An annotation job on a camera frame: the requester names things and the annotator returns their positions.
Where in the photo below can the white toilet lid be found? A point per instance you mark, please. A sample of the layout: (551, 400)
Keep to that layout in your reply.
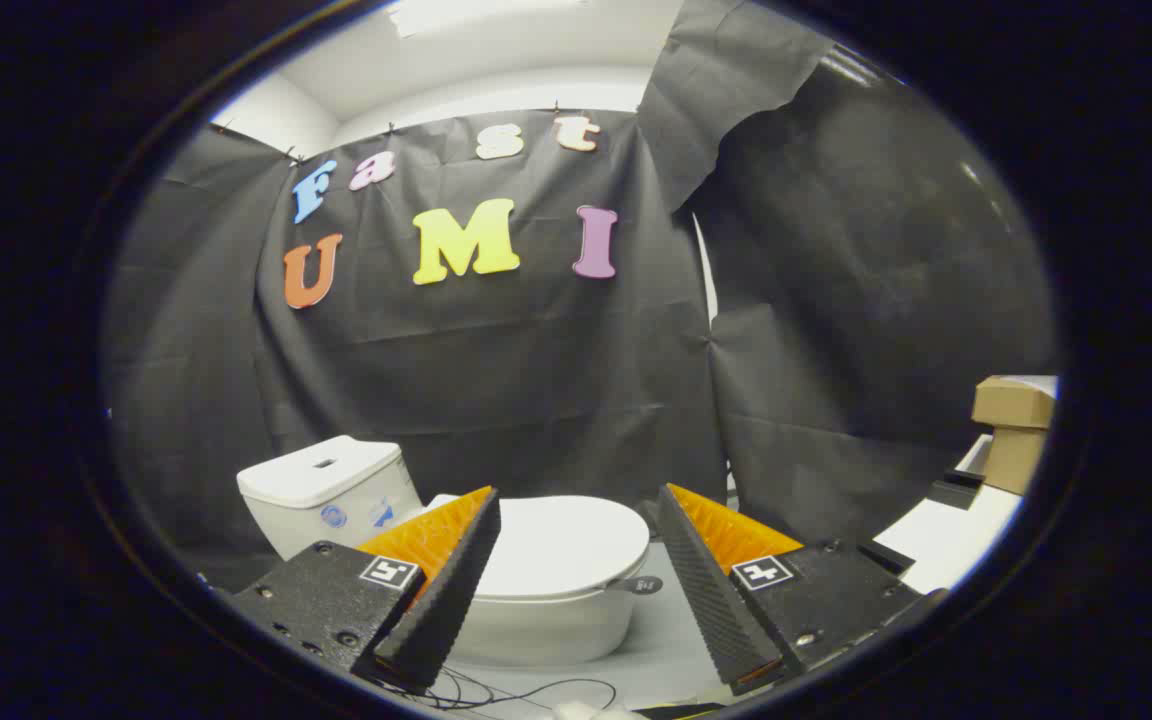
(566, 545)

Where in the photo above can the white table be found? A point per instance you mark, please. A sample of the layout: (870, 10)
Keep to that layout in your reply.
(946, 540)

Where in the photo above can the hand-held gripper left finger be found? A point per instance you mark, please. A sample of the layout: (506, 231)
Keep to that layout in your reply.
(446, 600)

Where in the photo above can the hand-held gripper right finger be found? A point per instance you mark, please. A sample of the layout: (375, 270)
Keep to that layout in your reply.
(706, 590)

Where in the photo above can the black backdrop cloth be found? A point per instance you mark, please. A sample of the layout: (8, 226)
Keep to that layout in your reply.
(536, 380)

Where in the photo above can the small black box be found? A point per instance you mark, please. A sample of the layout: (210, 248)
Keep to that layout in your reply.
(954, 492)

